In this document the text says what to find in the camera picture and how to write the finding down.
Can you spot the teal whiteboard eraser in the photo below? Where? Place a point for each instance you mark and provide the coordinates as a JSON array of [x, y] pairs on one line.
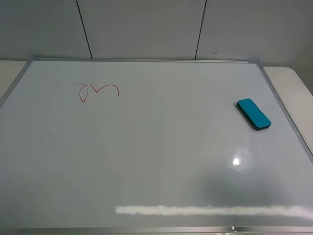
[[256, 118]]

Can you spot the red marker scribble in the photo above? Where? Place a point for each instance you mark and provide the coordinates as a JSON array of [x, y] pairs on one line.
[[87, 86]]

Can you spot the white whiteboard with aluminium frame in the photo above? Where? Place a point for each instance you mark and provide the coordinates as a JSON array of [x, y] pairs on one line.
[[172, 155]]

